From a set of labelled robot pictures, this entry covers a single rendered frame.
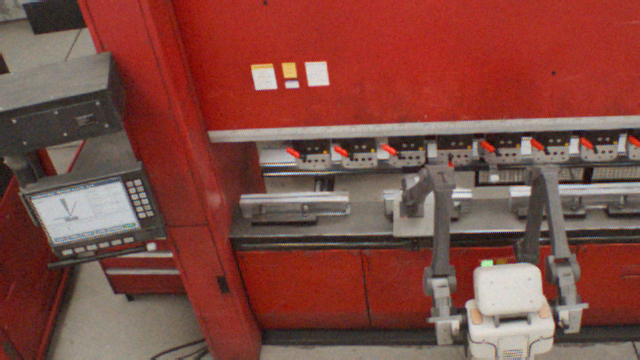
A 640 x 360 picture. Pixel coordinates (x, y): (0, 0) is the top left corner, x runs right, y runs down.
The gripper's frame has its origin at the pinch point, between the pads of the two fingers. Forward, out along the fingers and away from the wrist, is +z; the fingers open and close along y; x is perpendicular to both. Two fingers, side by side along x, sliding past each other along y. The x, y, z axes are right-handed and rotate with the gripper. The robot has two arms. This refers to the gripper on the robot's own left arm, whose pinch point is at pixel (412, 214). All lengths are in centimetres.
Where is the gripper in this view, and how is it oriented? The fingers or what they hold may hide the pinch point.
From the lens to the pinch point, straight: 306.3
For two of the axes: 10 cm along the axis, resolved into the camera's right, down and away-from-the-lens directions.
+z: 1.6, 3.2, 9.4
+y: -9.9, 0.4, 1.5
